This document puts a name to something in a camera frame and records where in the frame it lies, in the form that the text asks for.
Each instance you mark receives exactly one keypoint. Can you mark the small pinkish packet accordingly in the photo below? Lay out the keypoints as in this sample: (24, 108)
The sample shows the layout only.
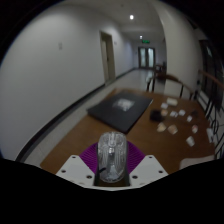
(194, 128)

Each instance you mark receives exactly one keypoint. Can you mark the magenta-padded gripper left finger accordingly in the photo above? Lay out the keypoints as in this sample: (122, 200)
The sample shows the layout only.
(75, 168)

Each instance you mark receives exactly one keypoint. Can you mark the large white card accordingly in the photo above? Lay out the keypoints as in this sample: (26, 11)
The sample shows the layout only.
(172, 101)

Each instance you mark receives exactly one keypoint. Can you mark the crumpled white packet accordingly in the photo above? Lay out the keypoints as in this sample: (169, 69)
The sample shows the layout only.
(190, 140)

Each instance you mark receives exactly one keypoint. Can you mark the round ceiling light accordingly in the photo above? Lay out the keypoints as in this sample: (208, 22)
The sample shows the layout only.
(131, 16)
(140, 37)

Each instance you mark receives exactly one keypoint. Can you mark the single door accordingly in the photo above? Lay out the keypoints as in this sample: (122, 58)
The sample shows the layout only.
(107, 56)

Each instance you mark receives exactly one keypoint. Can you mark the wooden chair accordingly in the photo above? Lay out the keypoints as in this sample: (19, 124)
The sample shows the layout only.
(166, 80)

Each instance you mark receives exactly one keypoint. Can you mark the dark framed window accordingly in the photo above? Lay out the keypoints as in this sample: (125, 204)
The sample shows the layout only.
(210, 73)

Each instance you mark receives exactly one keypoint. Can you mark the small tan packet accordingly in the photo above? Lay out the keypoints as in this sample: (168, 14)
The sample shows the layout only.
(172, 129)
(161, 127)

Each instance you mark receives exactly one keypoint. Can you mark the glass double door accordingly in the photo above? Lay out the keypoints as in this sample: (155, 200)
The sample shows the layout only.
(146, 57)

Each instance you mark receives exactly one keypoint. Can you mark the green exit sign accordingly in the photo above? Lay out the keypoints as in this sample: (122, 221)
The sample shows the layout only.
(145, 41)

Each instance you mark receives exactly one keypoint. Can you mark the black railing with wooden handrail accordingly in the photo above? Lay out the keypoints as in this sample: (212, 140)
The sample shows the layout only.
(213, 100)

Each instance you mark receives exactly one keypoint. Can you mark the transparent computer mouse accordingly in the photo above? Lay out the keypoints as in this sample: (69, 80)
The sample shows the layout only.
(112, 156)

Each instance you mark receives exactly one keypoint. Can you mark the small black box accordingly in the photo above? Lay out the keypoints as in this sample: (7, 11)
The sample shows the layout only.
(155, 115)

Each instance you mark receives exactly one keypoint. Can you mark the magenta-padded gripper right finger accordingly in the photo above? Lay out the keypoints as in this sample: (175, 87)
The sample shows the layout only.
(148, 168)

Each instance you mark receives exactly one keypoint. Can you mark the small white card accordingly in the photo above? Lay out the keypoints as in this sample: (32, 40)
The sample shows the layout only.
(182, 112)
(189, 118)
(164, 105)
(174, 114)

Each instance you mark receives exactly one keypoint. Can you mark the black mouse pad with print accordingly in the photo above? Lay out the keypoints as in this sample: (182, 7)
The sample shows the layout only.
(116, 113)

